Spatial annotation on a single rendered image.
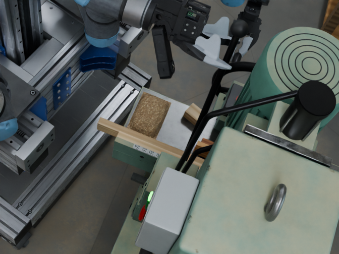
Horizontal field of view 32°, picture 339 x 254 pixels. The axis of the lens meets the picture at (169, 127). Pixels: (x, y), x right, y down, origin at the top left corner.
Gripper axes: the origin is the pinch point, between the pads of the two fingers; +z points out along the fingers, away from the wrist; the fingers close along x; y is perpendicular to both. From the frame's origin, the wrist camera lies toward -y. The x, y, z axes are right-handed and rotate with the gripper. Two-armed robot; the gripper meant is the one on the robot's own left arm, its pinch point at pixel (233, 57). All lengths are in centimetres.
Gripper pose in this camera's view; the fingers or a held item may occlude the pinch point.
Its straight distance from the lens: 184.9
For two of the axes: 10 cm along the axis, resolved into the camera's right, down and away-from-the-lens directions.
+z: -3.7, 9.2, 0.7
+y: 0.5, -0.6, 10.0
